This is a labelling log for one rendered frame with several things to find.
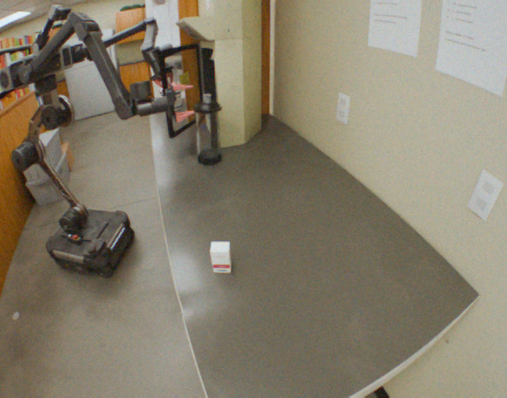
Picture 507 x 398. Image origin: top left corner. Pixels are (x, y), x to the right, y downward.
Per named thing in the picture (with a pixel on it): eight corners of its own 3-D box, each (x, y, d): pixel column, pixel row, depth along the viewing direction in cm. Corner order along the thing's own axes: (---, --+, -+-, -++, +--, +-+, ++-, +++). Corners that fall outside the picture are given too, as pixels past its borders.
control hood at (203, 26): (199, 39, 114) (198, 20, 108) (215, 40, 90) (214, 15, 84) (176, 41, 111) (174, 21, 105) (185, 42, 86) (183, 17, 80)
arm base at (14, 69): (25, 83, 89) (21, 60, 82) (34, 80, 88) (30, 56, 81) (12, 89, 82) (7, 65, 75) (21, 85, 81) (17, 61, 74)
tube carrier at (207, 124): (221, 150, 113) (220, 101, 101) (223, 162, 104) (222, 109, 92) (196, 152, 111) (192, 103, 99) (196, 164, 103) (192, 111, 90)
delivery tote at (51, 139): (66, 152, 271) (59, 127, 252) (54, 175, 226) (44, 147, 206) (39, 160, 259) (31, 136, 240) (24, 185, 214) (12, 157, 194)
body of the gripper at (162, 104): (171, 90, 84) (149, 94, 82) (174, 118, 90) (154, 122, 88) (169, 87, 89) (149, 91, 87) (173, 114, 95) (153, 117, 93)
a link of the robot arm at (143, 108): (138, 116, 90) (137, 118, 85) (134, 98, 86) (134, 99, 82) (155, 113, 92) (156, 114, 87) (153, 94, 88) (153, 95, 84)
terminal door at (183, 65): (203, 117, 137) (198, 42, 114) (171, 139, 114) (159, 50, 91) (202, 117, 138) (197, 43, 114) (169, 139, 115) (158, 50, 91)
